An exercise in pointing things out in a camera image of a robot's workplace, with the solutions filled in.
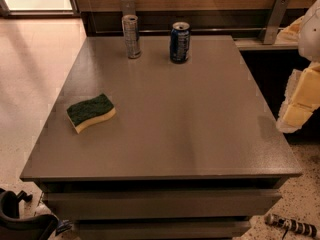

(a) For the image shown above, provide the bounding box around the metal wall bracket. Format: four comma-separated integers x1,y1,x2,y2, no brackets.
121,0,136,15
259,0,290,45

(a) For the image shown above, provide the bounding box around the silver tall can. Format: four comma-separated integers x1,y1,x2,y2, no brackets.
122,15,141,59

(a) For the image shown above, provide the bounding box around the blue soda can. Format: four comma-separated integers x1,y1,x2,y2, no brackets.
170,22,190,63

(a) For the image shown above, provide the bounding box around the grey side shelf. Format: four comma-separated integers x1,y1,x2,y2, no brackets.
234,38,298,51

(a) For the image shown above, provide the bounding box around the right metal wall bracket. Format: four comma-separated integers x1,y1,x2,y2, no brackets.
259,0,290,45

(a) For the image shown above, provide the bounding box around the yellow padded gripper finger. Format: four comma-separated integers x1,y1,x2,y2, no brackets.
276,16,303,42
276,62,320,133

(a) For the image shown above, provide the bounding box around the black chair base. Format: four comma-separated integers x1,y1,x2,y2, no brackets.
0,187,73,240

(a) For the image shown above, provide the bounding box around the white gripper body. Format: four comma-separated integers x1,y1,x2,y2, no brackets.
298,0,320,62

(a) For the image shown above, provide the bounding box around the grey drawer cabinet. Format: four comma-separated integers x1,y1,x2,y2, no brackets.
21,36,301,240

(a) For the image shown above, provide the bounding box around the green and yellow sponge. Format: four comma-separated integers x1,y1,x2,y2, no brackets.
67,94,116,133

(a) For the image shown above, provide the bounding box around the left metal wall bracket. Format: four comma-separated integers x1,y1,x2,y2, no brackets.
121,0,136,15

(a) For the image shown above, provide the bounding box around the striped black white handle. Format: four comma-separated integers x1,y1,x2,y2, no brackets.
264,213,320,240

